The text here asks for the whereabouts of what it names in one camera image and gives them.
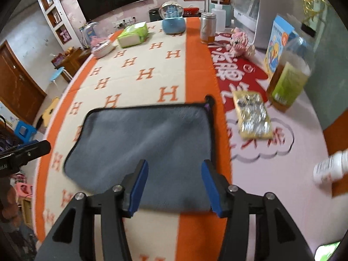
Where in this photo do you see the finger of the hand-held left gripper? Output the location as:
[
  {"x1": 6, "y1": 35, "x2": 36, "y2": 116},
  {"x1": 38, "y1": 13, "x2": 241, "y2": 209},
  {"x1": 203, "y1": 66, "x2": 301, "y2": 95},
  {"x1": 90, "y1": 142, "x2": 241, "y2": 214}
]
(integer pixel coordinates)
[{"x1": 0, "y1": 140, "x2": 52, "y2": 166}]

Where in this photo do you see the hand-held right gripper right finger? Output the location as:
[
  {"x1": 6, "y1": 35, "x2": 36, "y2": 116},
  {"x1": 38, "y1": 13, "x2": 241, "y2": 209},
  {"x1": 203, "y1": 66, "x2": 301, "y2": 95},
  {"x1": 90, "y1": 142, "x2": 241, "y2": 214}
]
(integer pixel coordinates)
[{"x1": 201, "y1": 160, "x2": 313, "y2": 261}]

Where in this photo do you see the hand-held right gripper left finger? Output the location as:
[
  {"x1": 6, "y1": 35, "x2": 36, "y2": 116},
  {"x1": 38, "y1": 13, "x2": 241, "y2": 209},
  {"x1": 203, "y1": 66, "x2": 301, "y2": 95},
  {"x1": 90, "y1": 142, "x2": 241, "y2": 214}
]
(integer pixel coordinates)
[{"x1": 36, "y1": 159, "x2": 149, "y2": 261}]

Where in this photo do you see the grey towel with black trim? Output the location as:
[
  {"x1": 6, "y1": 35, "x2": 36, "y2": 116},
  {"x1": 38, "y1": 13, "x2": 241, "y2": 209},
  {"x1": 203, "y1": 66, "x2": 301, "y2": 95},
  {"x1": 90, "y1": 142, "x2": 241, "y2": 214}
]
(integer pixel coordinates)
[{"x1": 64, "y1": 96, "x2": 216, "y2": 214}]

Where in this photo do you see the blue plastic stool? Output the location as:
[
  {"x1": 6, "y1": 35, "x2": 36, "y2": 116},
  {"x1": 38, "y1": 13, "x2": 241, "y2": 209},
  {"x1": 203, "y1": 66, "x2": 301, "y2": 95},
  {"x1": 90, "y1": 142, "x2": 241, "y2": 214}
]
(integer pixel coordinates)
[{"x1": 13, "y1": 121, "x2": 37, "y2": 142}]

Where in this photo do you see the pink plastic stool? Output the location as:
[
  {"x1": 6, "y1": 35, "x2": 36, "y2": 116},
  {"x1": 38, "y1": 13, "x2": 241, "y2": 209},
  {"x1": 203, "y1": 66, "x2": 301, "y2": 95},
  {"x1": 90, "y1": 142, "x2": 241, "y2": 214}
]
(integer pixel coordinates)
[{"x1": 11, "y1": 178, "x2": 34, "y2": 200}]

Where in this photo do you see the yellow plastic stool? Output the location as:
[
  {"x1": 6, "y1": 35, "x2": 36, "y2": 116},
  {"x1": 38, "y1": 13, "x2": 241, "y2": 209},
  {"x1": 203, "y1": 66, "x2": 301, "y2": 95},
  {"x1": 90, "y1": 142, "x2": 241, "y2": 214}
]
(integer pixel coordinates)
[{"x1": 41, "y1": 97, "x2": 60, "y2": 127}]

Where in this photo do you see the brown wooden door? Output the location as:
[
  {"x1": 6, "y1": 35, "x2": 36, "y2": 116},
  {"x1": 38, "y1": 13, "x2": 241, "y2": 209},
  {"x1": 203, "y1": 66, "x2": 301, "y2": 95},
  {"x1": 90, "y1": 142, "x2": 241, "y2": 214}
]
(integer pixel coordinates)
[{"x1": 0, "y1": 40, "x2": 47, "y2": 125}]

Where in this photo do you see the light blue round stool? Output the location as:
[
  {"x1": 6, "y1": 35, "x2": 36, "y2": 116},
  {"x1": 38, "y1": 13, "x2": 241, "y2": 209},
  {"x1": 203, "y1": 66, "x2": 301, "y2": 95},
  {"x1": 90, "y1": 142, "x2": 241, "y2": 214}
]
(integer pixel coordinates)
[{"x1": 49, "y1": 67, "x2": 72, "y2": 87}]

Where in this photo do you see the red and white printed tablecloth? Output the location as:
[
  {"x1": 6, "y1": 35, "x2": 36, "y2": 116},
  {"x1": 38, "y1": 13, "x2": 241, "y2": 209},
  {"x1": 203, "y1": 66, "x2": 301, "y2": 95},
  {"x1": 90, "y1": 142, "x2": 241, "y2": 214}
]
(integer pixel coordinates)
[{"x1": 208, "y1": 31, "x2": 340, "y2": 261}]

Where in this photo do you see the orange and cream patterned blanket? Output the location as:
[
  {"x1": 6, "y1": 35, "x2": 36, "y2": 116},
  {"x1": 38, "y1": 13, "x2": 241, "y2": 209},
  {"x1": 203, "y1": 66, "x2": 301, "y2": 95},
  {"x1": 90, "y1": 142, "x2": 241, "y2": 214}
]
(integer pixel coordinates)
[{"x1": 32, "y1": 16, "x2": 234, "y2": 261}]

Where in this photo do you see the wooden cabinet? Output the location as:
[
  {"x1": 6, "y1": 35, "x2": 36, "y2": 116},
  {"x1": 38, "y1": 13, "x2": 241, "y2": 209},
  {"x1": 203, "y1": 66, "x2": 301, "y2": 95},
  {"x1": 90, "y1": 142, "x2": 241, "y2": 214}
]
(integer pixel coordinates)
[{"x1": 52, "y1": 47, "x2": 91, "y2": 83}]

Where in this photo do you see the small white bottle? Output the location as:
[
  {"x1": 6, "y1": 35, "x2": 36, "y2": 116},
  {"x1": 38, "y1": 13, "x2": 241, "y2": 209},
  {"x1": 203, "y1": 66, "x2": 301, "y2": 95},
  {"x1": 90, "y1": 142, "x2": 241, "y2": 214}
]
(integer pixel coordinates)
[{"x1": 313, "y1": 149, "x2": 348, "y2": 184}]

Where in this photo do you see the white and pink lidded box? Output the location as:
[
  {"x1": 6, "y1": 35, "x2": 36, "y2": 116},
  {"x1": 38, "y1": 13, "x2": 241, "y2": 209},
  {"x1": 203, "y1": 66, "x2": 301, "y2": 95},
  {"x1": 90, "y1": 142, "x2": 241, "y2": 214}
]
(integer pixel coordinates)
[{"x1": 90, "y1": 40, "x2": 115, "y2": 59}]

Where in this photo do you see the large oil bottle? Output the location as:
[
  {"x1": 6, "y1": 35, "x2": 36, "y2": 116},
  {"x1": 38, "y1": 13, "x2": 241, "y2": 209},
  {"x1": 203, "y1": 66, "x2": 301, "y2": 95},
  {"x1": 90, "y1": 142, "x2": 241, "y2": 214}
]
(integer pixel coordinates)
[{"x1": 266, "y1": 36, "x2": 316, "y2": 112}]

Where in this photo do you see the pink knitted toy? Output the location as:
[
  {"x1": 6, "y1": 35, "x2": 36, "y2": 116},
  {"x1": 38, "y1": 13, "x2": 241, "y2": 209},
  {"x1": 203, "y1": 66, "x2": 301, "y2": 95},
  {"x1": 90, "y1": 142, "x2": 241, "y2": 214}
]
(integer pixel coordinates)
[{"x1": 230, "y1": 27, "x2": 255, "y2": 58}]

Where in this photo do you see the green tissue pack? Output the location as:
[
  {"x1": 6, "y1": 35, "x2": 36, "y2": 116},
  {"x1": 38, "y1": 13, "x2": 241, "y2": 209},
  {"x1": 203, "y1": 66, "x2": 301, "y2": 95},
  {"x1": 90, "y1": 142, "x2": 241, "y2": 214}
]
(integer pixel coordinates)
[{"x1": 116, "y1": 22, "x2": 149, "y2": 47}]

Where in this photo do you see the blue and orange carton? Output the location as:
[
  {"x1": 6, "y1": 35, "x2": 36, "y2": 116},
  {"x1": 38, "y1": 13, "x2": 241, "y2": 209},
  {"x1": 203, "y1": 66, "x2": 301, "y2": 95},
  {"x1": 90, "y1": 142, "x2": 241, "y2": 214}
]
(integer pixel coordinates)
[{"x1": 264, "y1": 15, "x2": 297, "y2": 83}]

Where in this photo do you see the metal can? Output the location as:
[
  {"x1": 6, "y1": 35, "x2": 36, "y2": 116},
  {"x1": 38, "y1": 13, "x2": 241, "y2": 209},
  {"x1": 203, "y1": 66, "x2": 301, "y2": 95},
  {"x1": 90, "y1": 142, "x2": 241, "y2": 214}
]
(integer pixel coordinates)
[{"x1": 200, "y1": 12, "x2": 217, "y2": 44}]

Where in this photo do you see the blue snow globe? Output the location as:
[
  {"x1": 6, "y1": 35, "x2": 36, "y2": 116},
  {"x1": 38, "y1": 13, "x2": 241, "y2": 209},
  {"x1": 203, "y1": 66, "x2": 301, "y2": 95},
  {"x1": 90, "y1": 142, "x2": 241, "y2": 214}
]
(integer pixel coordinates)
[{"x1": 160, "y1": 1, "x2": 187, "y2": 35}]

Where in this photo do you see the white squeeze bottle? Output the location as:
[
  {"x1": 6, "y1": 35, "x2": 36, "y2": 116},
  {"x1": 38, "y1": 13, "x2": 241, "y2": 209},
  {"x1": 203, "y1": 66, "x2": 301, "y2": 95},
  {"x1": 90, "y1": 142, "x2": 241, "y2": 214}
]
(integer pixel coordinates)
[{"x1": 211, "y1": 0, "x2": 231, "y2": 33}]

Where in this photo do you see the white countertop appliance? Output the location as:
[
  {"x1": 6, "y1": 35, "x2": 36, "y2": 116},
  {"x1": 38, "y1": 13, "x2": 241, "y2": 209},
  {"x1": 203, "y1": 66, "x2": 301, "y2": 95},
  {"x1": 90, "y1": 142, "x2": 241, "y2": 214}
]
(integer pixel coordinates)
[{"x1": 231, "y1": 0, "x2": 306, "y2": 50}]

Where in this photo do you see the red pot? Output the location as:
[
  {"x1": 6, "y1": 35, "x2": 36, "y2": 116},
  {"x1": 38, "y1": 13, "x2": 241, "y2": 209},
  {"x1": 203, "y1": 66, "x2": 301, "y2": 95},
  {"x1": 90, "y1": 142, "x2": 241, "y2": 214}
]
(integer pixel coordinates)
[{"x1": 183, "y1": 6, "x2": 202, "y2": 17}]

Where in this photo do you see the white wall shelf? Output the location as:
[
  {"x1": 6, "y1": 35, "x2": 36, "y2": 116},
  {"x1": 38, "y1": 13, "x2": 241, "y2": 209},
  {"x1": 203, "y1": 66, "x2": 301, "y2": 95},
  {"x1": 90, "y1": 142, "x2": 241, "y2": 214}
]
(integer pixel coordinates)
[{"x1": 36, "y1": 0, "x2": 73, "y2": 44}]

